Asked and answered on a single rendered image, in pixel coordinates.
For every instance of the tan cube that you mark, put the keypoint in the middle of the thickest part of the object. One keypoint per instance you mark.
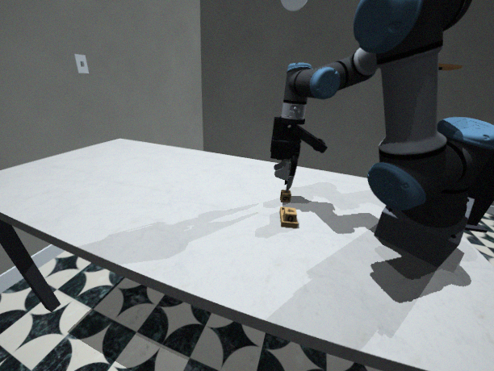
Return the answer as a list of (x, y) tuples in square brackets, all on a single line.
[(285, 196), (289, 214)]

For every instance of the tan wooden tray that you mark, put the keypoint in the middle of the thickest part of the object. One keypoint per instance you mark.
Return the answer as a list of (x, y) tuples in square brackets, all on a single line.
[(286, 224)]

